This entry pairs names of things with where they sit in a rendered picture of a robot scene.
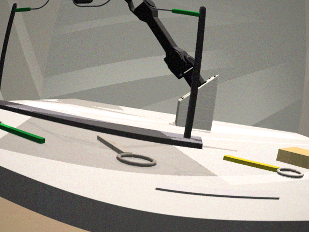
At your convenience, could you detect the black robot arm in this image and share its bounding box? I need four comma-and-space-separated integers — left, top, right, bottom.
125, 0, 195, 87

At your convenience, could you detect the green rectangular bar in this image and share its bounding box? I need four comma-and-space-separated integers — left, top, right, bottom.
0, 121, 45, 144

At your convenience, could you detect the tan rectangular block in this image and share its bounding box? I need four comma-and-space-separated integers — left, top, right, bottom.
276, 147, 309, 169

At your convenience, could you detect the grey loop with yellow handle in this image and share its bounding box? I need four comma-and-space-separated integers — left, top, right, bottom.
223, 155, 304, 178

